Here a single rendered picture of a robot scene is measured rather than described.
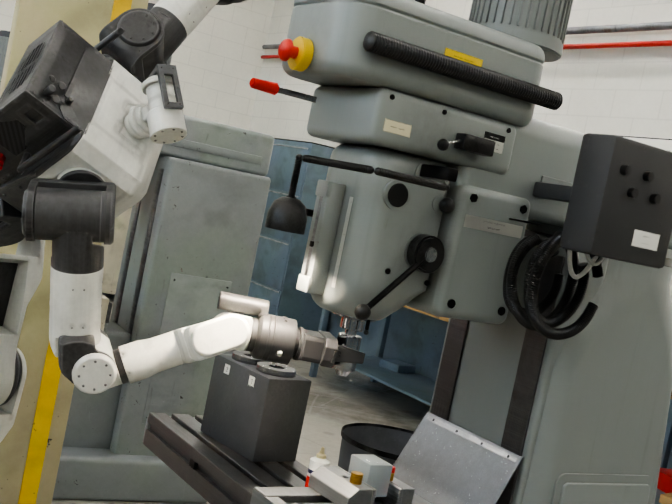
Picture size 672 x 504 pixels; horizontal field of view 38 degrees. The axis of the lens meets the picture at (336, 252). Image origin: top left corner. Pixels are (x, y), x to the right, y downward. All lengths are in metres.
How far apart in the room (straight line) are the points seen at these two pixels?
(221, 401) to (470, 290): 0.68
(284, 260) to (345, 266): 7.38
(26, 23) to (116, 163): 1.63
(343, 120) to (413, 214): 0.22
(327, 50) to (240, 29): 10.05
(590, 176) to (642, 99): 5.38
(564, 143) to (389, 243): 0.45
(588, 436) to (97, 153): 1.13
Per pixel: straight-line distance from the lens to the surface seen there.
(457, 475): 2.11
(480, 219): 1.86
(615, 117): 7.24
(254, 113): 11.74
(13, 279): 2.14
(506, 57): 1.87
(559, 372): 2.01
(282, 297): 9.14
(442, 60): 1.72
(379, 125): 1.71
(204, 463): 2.12
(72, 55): 1.83
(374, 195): 1.75
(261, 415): 2.12
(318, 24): 1.75
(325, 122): 1.84
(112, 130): 1.80
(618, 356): 2.11
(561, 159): 2.01
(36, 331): 3.45
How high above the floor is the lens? 1.52
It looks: 3 degrees down
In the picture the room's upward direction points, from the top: 12 degrees clockwise
